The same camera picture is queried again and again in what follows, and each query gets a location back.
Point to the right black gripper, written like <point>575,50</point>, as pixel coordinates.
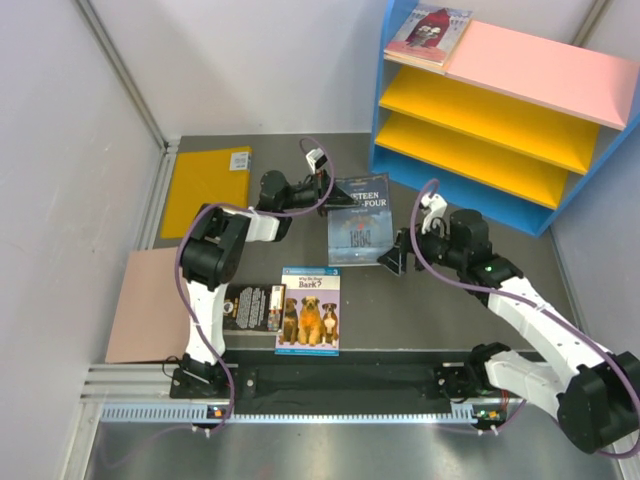
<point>395,258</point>

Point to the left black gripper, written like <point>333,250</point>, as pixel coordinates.
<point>339,199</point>

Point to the dark blue hardcover book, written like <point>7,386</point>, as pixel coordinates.
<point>360,234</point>

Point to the black paperback book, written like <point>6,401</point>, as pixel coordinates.
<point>253,309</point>

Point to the orange Othello book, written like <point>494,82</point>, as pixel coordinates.
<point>429,59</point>

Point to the red castle picture book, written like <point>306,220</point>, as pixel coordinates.
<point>429,26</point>

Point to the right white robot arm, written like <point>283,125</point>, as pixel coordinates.
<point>550,340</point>

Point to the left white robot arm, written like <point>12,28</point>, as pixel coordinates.
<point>210,252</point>

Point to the purple dog book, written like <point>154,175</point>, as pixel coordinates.
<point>310,324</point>

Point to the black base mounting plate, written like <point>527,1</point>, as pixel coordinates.
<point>354,382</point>

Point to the yellow file folder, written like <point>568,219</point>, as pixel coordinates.
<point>205,177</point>

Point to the colourful wooden bookshelf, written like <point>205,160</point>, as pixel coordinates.
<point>515,128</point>

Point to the pink file folder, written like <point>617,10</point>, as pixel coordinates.
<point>151,322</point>

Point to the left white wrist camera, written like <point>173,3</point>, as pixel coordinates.
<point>316,159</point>

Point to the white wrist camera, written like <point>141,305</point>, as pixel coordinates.
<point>316,159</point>
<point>433,206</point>

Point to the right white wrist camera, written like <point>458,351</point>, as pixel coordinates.
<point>433,206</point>

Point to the aluminium frame rail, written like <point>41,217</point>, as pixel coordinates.
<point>142,393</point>

